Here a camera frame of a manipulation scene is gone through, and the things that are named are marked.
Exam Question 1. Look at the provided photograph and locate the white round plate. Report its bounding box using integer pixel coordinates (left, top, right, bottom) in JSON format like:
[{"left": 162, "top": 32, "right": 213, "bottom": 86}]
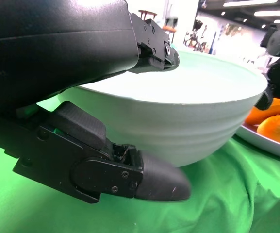
[{"left": 235, "top": 121, "right": 280, "bottom": 161}]

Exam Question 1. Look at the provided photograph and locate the grey flat monitor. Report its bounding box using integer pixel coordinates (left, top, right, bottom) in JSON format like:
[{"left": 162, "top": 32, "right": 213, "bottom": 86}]
[{"left": 165, "top": 0, "right": 200, "bottom": 52}]

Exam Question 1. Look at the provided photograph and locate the long striped orange bread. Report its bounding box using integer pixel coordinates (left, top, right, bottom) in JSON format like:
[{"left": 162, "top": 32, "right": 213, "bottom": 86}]
[{"left": 245, "top": 98, "right": 280, "bottom": 126}]

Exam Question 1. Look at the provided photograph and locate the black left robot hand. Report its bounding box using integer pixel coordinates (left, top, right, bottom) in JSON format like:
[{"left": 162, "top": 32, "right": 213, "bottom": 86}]
[{"left": 0, "top": 0, "right": 192, "bottom": 204}]

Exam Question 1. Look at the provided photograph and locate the green tablecloth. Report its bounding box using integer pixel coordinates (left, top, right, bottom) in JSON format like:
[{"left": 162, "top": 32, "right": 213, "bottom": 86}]
[{"left": 0, "top": 91, "right": 280, "bottom": 233}]

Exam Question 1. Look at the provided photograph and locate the grey round bowl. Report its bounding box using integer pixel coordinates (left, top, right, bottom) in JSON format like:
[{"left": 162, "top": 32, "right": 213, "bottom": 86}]
[{"left": 57, "top": 50, "right": 268, "bottom": 168}]

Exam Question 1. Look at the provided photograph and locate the brown wooden stand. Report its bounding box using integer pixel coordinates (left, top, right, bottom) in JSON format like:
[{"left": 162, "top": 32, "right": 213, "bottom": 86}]
[{"left": 138, "top": 9, "right": 178, "bottom": 39}]

